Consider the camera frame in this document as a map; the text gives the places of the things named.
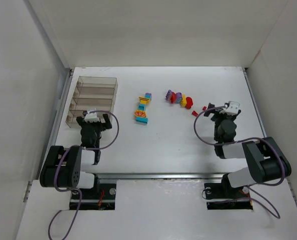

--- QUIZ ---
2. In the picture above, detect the yellow orange patterned lego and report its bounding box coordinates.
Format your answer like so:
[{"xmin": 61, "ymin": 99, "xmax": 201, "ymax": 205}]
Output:
[{"xmin": 134, "ymin": 110, "xmax": 147, "ymax": 118}]

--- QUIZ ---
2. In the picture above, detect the teal curved lego brick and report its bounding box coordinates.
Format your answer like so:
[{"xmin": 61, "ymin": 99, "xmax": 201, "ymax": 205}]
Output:
[{"xmin": 138, "ymin": 104, "xmax": 146, "ymax": 111}]

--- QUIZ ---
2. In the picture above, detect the yellow black striped lego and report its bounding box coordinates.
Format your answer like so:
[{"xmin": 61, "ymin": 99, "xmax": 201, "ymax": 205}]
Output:
[{"xmin": 139, "ymin": 96, "xmax": 150, "ymax": 105}]

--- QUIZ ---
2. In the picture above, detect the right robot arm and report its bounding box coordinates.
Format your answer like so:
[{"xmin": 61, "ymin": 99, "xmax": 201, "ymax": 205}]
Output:
[{"xmin": 203, "ymin": 101, "xmax": 292, "ymax": 199}]

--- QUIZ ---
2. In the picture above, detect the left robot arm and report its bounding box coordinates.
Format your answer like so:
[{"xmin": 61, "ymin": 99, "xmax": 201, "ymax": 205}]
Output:
[{"xmin": 39, "ymin": 111, "xmax": 112, "ymax": 189}]

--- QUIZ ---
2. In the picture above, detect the small red lego piece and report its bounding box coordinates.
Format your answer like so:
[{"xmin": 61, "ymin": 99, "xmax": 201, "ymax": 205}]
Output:
[{"xmin": 191, "ymin": 110, "xmax": 198, "ymax": 117}]

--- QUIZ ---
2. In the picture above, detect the red rounded lego brick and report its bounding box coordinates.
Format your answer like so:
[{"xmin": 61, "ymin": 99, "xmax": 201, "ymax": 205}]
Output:
[{"xmin": 185, "ymin": 97, "xmax": 194, "ymax": 109}]

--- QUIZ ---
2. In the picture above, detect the yellow lego brick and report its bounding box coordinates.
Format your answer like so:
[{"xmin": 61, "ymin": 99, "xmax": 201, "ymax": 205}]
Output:
[{"xmin": 180, "ymin": 94, "xmax": 187, "ymax": 108}]

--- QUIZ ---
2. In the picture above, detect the clear compartment container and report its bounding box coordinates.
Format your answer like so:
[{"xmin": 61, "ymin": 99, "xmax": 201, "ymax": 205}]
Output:
[{"xmin": 65, "ymin": 76, "xmax": 118, "ymax": 129}]

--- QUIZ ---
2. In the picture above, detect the purple round lego brick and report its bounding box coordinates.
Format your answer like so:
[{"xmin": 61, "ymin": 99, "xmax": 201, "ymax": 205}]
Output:
[{"xmin": 175, "ymin": 92, "xmax": 183, "ymax": 104}]

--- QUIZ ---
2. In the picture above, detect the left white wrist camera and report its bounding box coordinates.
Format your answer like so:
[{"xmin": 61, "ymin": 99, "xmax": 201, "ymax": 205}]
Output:
[{"xmin": 84, "ymin": 108, "xmax": 100, "ymax": 123}]

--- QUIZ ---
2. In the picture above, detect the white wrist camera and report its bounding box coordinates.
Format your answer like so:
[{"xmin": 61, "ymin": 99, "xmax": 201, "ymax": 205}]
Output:
[
  {"xmin": 223, "ymin": 101, "xmax": 240, "ymax": 116},
  {"xmin": 84, "ymin": 108, "xmax": 100, "ymax": 123}
]

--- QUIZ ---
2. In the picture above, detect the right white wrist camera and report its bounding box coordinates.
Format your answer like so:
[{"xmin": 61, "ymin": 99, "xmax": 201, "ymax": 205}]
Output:
[{"xmin": 223, "ymin": 101, "xmax": 240, "ymax": 116}]

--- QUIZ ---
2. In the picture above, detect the aluminium front rail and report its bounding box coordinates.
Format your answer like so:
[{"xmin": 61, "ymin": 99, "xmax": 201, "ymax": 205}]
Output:
[{"xmin": 96, "ymin": 173, "xmax": 224, "ymax": 180}]

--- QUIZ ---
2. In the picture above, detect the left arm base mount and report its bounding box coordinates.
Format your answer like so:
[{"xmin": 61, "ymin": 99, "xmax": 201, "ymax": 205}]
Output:
[{"xmin": 79, "ymin": 178, "xmax": 117, "ymax": 211}]

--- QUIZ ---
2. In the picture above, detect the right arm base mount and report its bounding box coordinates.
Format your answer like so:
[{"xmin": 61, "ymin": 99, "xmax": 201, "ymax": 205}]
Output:
[{"xmin": 202, "ymin": 182, "xmax": 253, "ymax": 210}]

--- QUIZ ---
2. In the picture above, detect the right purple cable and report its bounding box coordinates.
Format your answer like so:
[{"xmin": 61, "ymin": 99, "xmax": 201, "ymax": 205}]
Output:
[{"xmin": 193, "ymin": 106, "xmax": 289, "ymax": 220}]

